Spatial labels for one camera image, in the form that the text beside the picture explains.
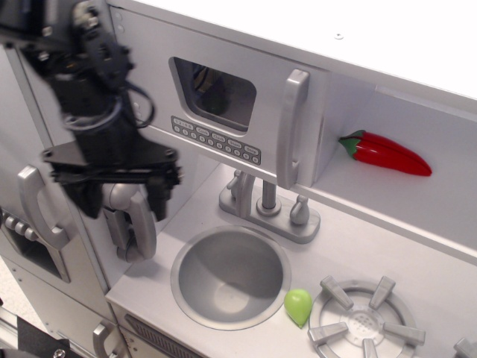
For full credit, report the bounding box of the purple toy eggplant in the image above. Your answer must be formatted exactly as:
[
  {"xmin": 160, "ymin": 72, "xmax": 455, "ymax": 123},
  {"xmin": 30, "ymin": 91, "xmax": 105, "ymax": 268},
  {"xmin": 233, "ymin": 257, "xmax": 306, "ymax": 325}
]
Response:
[{"xmin": 193, "ymin": 68, "xmax": 230, "ymax": 116}]

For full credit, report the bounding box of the silver ice dispenser panel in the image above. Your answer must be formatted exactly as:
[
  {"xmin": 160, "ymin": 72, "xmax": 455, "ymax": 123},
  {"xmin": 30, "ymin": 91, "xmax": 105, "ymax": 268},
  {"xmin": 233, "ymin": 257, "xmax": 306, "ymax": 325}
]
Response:
[{"xmin": 1, "ymin": 209, "xmax": 71, "ymax": 283}]

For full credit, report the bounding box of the silver fridge door handle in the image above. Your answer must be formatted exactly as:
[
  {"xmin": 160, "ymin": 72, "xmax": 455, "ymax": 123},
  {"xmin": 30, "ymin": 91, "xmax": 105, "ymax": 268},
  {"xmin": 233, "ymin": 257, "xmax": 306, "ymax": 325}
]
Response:
[{"xmin": 17, "ymin": 165, "xmax": 69, "ymax": 250}]

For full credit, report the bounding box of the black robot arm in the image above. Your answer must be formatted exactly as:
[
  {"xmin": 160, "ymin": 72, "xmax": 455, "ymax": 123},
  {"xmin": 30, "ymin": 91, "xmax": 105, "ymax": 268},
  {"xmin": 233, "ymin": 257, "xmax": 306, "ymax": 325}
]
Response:
[{"xmin": 1, "ymin": 1, "xmax": 181, "ymax": 220}]

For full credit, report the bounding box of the silver toy faucet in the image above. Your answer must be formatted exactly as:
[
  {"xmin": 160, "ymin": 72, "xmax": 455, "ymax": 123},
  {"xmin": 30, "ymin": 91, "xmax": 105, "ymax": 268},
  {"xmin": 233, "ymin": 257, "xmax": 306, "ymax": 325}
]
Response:
[{"xmin": 219, "ymin": 170, "xmax": 321, "ymax": 245}]

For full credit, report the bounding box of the red toy chili pepper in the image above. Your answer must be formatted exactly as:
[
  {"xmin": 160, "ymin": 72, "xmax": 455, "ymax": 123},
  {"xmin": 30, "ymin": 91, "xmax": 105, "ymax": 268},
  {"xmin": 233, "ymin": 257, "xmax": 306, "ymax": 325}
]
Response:
[{"xmin": 338, "ymin": 130, "xmax": 432, "ymax": 177}]

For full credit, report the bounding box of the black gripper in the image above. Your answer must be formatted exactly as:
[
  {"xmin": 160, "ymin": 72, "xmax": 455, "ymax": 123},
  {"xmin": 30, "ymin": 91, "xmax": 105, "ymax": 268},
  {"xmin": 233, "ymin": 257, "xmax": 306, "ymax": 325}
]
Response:
[{"xmin": 42, "ymin": 117, "xmax": 182, "ymax": 222}]

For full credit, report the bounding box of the silver stove burner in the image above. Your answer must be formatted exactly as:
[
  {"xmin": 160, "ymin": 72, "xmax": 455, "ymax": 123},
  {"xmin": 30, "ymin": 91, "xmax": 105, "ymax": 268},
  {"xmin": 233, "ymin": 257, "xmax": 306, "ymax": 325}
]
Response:
[{"xmin": 308, "ymin": 276, "xmax": 426, "ymax": 357}]

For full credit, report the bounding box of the round silver sink basin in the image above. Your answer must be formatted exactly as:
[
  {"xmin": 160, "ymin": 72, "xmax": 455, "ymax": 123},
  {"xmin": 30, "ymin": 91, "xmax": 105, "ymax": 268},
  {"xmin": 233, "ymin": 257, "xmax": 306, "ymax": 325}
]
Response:
[{"xmin": 171, "ymin": 225, "xmax": 291, "ymax": 330}]

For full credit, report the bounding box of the silver toy telephone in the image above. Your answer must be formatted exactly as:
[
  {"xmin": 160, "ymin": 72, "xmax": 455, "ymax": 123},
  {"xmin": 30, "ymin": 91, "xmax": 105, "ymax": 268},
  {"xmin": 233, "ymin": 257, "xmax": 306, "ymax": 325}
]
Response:
[{"xmin": 102, "ymin": 183, "xmax": 157, "ymax": 263}]

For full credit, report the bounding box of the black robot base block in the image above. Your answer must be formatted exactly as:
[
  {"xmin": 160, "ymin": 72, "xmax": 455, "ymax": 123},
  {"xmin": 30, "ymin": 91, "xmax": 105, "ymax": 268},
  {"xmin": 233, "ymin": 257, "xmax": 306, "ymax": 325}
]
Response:
[{"xmin": 1, "ymin": 317, "xmax": 72, "ymax": 358}]

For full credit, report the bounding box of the green toy pear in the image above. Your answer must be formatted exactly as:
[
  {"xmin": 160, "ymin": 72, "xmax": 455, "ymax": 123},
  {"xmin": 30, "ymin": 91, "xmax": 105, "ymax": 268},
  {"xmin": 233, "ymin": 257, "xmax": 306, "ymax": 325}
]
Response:
[{"xmin": 284, "ymin": 289, "xmax": 313, "ymax": 328}]

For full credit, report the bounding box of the white microwave door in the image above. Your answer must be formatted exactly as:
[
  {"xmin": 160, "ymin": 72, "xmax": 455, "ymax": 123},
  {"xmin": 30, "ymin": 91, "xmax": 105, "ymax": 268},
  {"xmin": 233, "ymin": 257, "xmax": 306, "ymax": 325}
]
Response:
[{"xmin": 110, "ymin": 4, "xmax": 329, "ymax": 188}]

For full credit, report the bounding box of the silver oven door handle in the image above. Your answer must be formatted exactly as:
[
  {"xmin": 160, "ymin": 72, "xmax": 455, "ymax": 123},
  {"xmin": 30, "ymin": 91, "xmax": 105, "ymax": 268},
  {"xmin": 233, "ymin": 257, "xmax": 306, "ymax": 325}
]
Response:
[{"xmin": 92, "ymin": 324, "xmax": 117, "ymax": 358}]

